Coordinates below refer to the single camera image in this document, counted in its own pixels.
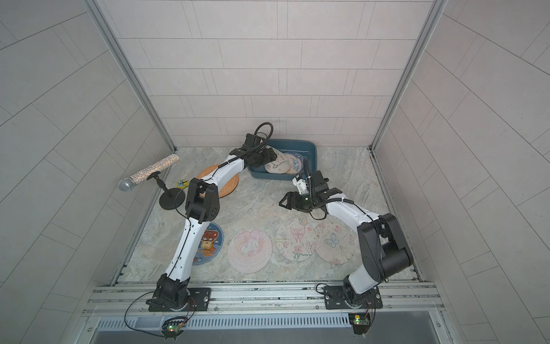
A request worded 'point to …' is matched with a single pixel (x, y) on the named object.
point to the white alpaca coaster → (281, 165)
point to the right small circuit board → (360, 322)
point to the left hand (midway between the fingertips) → (276, 154)
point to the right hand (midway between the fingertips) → (286, 203)
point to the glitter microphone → (128, 183)
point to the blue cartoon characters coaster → (210, 244)
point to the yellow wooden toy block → (182, 183)
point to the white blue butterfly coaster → (335, 242)
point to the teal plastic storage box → (306, 147)
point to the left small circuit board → (173, 327)
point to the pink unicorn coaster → (250, 251)
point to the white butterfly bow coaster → (296, 239)
